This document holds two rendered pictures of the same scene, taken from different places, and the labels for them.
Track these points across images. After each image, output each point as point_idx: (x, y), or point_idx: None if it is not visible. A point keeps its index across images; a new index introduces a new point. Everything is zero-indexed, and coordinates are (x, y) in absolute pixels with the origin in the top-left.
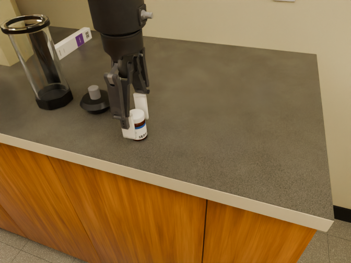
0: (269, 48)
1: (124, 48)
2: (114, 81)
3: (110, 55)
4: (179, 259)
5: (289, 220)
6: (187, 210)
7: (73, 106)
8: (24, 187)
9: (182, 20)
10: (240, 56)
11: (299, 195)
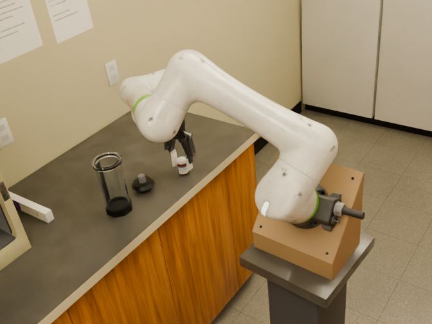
0: (119, 115)
1: (184, 121)
2: (191, 135)
3: (182, 128)
4: (224, 242)
5: (251, 143)
6: (221, 187)
7: (134, 200)
8: (135, 303)
9: (60, 135)
10: (123, 127)
11: (244, 134)
